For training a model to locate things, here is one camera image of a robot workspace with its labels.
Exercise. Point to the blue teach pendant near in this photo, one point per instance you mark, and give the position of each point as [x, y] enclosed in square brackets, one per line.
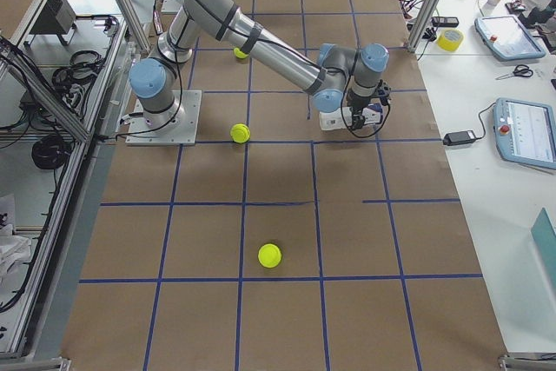
[524, 132]

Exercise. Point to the blue teach pendant far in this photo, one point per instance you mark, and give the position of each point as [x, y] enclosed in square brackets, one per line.
[507, 38]

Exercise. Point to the black scissors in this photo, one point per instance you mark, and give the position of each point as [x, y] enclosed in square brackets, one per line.
[520, 70]

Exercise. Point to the blue teach pendant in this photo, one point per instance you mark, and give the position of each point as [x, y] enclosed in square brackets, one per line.
[524, 132]
[507, 38]

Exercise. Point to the aluminium frame post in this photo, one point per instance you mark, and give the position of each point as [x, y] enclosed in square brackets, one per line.
[430, 1]

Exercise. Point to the yellow centre tennis ball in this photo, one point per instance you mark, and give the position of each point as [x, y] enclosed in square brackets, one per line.
[239, 54]

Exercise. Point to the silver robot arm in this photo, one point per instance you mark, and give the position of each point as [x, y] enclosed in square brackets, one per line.
[345, 83]

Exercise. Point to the yellow Wilson 3 tennis ball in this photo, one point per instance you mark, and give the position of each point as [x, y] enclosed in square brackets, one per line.
[240, 133]

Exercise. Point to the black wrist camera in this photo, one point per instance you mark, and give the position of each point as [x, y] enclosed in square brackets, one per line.
[382, 92]

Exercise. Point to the white blue tennis ball can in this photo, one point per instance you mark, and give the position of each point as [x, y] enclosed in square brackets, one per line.
[342, 118]

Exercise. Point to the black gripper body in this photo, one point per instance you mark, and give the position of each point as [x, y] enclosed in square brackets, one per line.
[357, 109]

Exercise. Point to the yellow tape roll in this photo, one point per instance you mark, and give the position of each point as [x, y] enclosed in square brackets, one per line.
[450, 40]

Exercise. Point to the black power adapter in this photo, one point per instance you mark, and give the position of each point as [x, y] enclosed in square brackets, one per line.
[457, 138]

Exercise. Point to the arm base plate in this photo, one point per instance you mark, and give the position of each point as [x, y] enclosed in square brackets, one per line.
[177, 125]

